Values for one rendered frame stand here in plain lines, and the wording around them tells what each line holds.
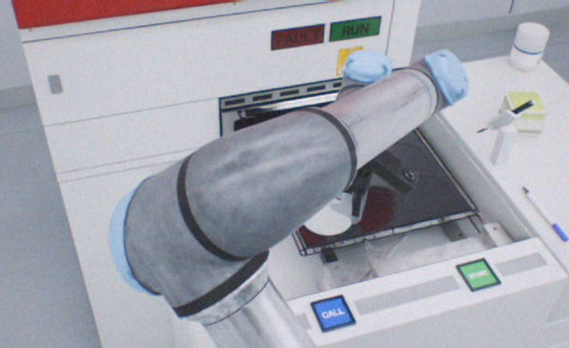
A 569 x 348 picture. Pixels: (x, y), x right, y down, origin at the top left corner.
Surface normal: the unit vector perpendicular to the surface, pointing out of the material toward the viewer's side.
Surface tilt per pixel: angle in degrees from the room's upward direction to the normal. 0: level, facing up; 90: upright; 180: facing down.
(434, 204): 0
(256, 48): 90
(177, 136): 90
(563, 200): 0
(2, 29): 90
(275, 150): 22
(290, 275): 0
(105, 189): 90
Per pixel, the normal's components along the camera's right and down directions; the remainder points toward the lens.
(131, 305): 0.32, 0.63
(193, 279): -0.11, 0.22
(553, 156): 0.04, -0.76
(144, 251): -0.49, 0.32
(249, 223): 0.11, 0.43
